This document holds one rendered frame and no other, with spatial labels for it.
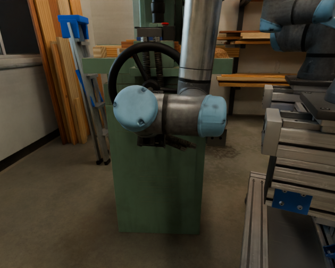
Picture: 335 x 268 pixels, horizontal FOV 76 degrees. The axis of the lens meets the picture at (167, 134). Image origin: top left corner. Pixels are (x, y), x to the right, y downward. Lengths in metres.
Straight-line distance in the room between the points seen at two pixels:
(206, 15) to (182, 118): 0.21
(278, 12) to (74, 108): 1.97
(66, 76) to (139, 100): 2.00
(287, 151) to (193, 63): 0.31
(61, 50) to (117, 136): 1.47
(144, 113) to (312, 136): 0.39
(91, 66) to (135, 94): 0.61
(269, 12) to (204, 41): 0.47
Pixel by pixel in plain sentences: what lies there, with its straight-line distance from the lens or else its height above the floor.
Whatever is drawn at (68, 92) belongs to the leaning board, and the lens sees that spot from 2.36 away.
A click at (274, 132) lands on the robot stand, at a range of 0.58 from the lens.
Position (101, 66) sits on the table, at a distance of 0.95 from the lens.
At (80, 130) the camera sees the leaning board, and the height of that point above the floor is 0.16.
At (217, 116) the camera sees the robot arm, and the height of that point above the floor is 0.83.
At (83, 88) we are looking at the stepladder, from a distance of 1.82.
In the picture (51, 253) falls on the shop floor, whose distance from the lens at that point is 1.34.
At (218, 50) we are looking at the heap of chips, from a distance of 0.94.
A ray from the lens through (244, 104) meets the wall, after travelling 3.51.
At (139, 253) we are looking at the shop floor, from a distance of 1.22.
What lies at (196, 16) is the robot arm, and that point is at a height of 0.99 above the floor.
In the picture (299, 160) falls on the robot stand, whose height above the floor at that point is 0.68.
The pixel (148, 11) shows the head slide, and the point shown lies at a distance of 1.17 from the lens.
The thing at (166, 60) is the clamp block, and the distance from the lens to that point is 0.80.
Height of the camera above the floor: 0.93
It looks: 21 degrees down
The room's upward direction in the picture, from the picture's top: straight up
